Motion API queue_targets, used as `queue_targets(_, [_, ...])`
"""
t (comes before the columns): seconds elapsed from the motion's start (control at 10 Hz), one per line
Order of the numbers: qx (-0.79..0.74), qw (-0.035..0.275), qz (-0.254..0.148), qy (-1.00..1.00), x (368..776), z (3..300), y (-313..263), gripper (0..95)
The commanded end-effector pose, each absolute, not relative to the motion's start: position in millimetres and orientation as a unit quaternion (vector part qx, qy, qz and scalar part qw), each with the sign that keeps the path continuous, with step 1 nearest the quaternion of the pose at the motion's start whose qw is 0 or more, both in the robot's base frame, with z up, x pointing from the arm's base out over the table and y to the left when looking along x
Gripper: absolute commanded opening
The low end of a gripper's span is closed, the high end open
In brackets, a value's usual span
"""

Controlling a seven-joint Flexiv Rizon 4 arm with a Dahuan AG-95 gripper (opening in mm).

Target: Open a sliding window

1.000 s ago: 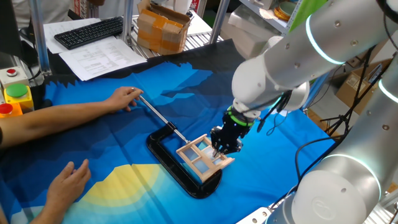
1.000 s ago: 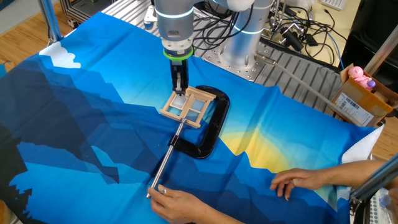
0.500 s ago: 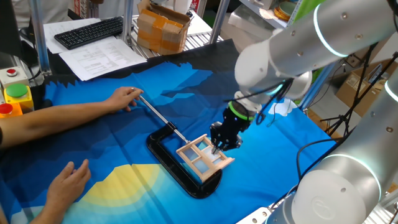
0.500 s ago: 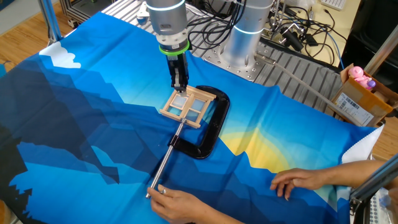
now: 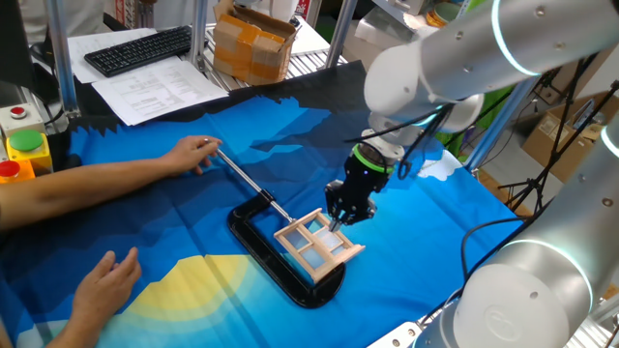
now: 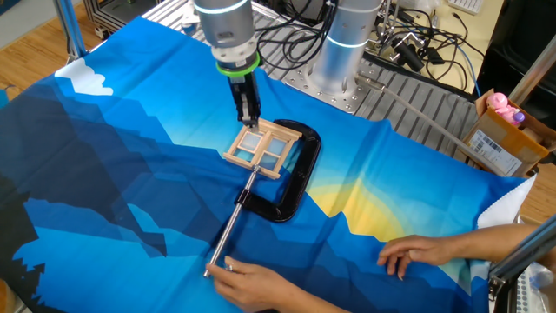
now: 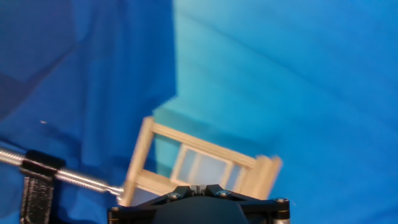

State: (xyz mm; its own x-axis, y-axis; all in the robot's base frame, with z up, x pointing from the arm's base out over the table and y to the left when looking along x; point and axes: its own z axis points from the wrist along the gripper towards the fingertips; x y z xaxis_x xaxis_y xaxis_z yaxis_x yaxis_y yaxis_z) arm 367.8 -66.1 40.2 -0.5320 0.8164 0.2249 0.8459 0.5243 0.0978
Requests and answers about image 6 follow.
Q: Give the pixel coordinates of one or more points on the black white framed cart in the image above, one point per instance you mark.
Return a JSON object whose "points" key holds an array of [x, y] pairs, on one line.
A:
{"points": [[108, 17]]}

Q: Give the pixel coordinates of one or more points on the person's left forearm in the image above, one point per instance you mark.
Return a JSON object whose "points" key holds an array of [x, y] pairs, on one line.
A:
{"points": [[313, 308]]}

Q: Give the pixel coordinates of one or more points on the person's left hand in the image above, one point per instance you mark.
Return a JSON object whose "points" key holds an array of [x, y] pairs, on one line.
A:
{"points": [[252, 287]]}

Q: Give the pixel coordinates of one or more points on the purple bottle cap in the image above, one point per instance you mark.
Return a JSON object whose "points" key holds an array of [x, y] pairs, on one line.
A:
{"points": [[518, 117]]}

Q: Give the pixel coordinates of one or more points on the person's right hand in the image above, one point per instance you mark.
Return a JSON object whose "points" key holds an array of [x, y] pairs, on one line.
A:
{"points": [[421, 250]]}

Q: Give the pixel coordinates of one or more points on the black C-clamp with steel screw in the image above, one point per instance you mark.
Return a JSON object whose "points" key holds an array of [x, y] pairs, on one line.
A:
{"points": [[305, 169]]}

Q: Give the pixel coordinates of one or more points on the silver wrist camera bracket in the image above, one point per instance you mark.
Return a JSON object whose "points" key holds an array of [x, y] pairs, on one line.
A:
{"points": [[189, 21]]}

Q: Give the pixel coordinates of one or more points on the clear plastic bag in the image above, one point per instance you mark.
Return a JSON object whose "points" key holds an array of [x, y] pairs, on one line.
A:
{"points": [[538, 291]]}

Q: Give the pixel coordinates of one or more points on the white computer keyboard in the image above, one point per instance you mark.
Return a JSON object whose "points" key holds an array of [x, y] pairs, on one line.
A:
{"points": [[467, 5]]}

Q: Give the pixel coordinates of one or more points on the miniature wooden sliding window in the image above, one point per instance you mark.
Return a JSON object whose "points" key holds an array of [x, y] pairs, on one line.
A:
{"points": [[284, 131]]}

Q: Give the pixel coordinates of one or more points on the person's right forearm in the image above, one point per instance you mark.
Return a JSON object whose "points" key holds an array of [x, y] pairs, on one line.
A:
{"points": [[486, 243]]}

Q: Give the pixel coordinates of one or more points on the cardboard box with label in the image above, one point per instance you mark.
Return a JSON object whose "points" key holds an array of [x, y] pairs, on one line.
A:
{"points": [[504, 130]]}

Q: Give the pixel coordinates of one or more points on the blue mountain print tablecloth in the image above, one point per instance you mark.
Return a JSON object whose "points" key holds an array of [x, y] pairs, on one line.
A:
{"points": [[130, 152]]}

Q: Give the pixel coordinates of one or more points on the aluminium frame post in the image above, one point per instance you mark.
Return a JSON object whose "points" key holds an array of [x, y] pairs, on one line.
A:
{"points": [[69, 30], [534, 69]]}

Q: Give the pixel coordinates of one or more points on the pink plastic toy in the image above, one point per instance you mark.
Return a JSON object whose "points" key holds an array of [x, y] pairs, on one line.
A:
{"points": [[499, 104]]}

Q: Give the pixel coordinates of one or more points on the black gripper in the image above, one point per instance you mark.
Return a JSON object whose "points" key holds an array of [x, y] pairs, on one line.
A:
{"points": [[243, 86]]}

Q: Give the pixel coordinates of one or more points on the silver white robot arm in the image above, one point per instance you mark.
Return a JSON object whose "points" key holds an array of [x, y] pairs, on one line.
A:
{"points": [[226, 21]]}

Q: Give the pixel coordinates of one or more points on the large black equipment panel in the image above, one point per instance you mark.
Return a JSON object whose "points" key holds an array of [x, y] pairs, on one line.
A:
{"points": [[521, 43]]}

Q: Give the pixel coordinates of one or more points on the aluminium frame beam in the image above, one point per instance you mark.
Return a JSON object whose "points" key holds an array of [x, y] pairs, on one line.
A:
{"points": [[525, 248]]}

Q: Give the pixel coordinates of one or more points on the black clamp mount hardware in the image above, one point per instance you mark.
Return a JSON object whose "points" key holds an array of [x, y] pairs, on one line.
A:
{"points": [[408, 54]]}

